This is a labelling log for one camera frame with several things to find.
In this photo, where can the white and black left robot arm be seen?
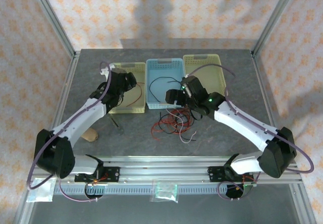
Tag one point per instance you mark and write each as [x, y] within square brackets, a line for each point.
[75, 123]

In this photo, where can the blue perforated plastic basket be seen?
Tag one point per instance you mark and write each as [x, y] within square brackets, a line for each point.
[166, 92]

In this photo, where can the yellow perforated plastic basket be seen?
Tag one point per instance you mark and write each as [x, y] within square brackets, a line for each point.
[131, 108]
[209, 80]

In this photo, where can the tan wooden paddle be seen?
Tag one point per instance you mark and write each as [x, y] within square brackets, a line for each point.
[89, 135]

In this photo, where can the clear plastic bag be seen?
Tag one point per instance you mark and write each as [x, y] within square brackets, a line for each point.
[164, 191]

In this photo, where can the white plastic bag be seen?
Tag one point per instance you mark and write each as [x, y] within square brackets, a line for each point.
[41, 191]

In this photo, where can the aluminium side rail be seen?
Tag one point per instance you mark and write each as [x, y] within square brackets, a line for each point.
[265, 92]
[64, 87]

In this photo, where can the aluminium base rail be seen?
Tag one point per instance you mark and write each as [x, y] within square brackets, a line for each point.
[164, 168]

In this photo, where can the aluminium frame post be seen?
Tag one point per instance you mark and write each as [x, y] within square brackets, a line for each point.
[53, 19]
[275, 14]

